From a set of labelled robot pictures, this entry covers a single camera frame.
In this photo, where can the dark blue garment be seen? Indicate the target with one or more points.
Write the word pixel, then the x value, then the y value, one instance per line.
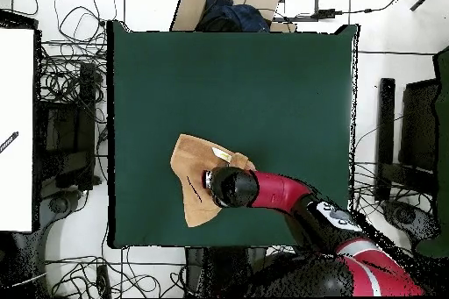
pixel 238 16

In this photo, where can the dark green table cloth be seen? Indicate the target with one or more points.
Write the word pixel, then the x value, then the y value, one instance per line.
pixel 210 78

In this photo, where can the black power adapter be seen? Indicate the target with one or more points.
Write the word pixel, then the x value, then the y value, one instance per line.
pixel 324 14

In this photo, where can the brown cardboard box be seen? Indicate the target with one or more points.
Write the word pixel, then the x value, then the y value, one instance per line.
pixel 189 11

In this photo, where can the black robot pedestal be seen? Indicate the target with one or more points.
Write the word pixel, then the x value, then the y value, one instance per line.
pixel 217 271

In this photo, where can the grey caster base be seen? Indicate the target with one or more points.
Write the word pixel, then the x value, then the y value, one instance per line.
pixel 407 216

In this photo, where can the black power strip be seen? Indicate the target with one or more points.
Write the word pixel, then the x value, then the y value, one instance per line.
pixel 103 281

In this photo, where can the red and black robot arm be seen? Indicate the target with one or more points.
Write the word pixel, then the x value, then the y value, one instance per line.
pixel 280 190

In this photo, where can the black frame stand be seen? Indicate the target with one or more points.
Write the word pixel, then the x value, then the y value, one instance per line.
pixel 86 120

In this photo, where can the orange terry towel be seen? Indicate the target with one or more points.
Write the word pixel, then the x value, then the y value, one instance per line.
pixel 191 158

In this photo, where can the black striped stick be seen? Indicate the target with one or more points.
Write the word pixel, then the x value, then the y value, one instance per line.
pixel 8 142

